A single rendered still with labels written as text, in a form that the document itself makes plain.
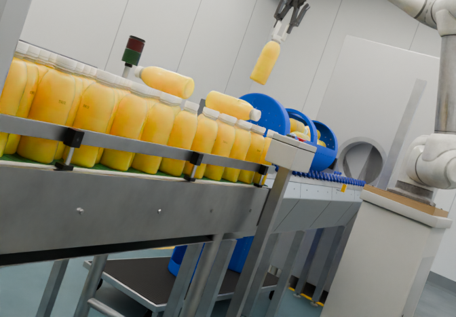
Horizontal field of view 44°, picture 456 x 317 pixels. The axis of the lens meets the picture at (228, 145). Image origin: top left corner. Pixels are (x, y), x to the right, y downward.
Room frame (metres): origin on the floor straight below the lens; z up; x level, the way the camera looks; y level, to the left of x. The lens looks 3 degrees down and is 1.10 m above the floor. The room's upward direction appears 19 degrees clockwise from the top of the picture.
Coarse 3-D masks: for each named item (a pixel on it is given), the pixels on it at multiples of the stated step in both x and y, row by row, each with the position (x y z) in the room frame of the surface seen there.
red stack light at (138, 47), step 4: (128, 40) 2.06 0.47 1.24; (132, 40) 2.05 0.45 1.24; (136, 40) 2.05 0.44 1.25; (128, 44) 2.06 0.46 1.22; (132, 44) 2.05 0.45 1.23; (136, 44) 2.05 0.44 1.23; (140, 44) 2.06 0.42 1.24; (144, 44) 2.07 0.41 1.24; (128, 48) 2.06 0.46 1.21; (132, 48) 2.05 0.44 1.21; (136, 48) 2.05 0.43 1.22; (140, 48) 2.06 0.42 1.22; (140, 52) 2.07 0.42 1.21
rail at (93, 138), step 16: (0, 128) 0.93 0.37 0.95; (16, 128) 0.96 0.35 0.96; (32, 128) 0.99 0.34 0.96; (48, 128) 1.02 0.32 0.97; (64, 128) 1.06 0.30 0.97; (96, 144) 1.16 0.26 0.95; (112, 144) 1.20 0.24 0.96; (128, 144) 1.25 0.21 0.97; (144, 144) 1.31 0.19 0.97; (160, 144) 1.38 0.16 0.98; (208, 160) 1.61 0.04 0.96; (224, 160) 1.70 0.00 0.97; (240, 160) 1.81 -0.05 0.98
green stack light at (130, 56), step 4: (124, 52) 2.06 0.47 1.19; (128, 52) 2.05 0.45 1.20; (132, 52) 2.05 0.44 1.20; (136, 52) 2.06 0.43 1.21; (124, 56) 2.06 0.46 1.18; (128, 56) 2.05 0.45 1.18; (132, 56) 2.05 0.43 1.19; (136, 56) 2.06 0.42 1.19; (140, 56) 2.08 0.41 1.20; (124, 60) 2.05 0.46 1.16; (128, 60) 2.05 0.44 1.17; (132, 60) 2.05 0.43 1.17; (136, 60) 2.06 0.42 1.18; (132, 64) 2.09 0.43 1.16; (136, 64) 2.07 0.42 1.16
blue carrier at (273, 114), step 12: (252, 96) 2.34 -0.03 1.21; (264, 96) 2.32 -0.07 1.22; (264, 108) 2.32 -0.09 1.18; (276, 108) 2.29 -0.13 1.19; (288, 108) 2.70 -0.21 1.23; (252, 120) 2.32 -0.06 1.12; (264, 120) 2.30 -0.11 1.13; (276, 120) 2.28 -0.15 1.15; (288, 120) 2.31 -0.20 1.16; (300, 120) 3.02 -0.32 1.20; (312, 120) 3.07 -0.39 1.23; (288, 132) 2.31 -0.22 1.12; (312, 132) 2.63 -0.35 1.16; (324, 132) 3.08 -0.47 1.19; (312, 144) 2.62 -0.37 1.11; (336, 144) 3.01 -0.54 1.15; (324, 156) 2.86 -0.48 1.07; (312, 168) 2.89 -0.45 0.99; (324, 168) 3.03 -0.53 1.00
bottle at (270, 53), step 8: (272, 40) 2.30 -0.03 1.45; (264, 48) 2.28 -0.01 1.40; (272, 48) 2.27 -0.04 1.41; (264, 56) 2.27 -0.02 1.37; (272, 56) 2.27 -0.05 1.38; (256, 64) 2.28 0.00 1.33; (264, 64) 2.27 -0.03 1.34; (272, 64) 2.28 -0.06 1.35; (256, 72) 2.27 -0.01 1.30; (264, 72) 2.27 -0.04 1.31; (256, 80) 2.27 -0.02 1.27; (264, 80) 2.27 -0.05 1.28
